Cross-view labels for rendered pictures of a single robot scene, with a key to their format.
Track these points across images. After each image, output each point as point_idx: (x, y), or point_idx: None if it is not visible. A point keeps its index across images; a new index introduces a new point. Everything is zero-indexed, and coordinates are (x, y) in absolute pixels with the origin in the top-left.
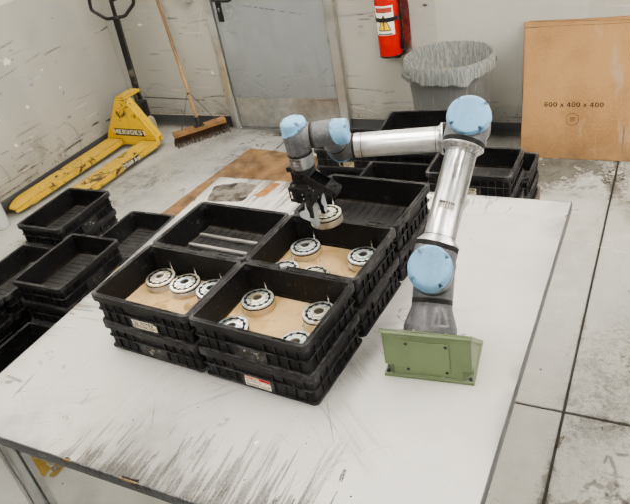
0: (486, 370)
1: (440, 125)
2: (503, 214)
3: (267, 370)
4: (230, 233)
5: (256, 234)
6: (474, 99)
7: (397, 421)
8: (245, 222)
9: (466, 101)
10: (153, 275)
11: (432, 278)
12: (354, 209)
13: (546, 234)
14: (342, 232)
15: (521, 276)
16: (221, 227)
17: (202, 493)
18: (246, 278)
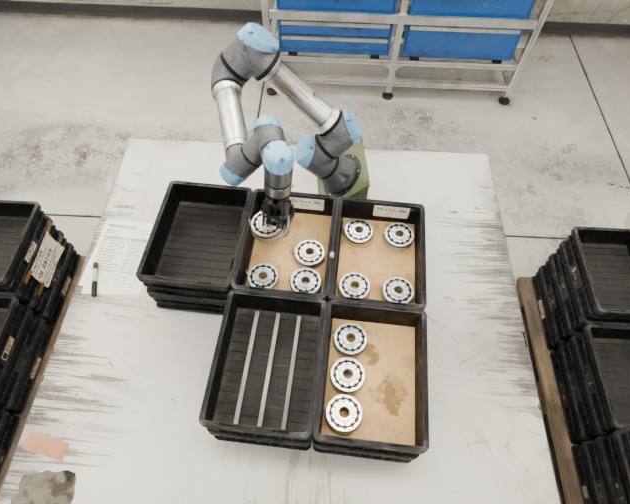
0: None
1: (227, 82)
2: (146, 177)
3: None
4: (228, 386)
5: (230, 350)
6: (253, 25)
7: (402, 196)
8: (222, 359)
9: (255, 29)
10: (343, 423)
11: (358, 124)
12: (176, 263)
13: (180, 148)
14: (248, 240)
15: None
16: (215, 405)
17: (506, 283)
18: None
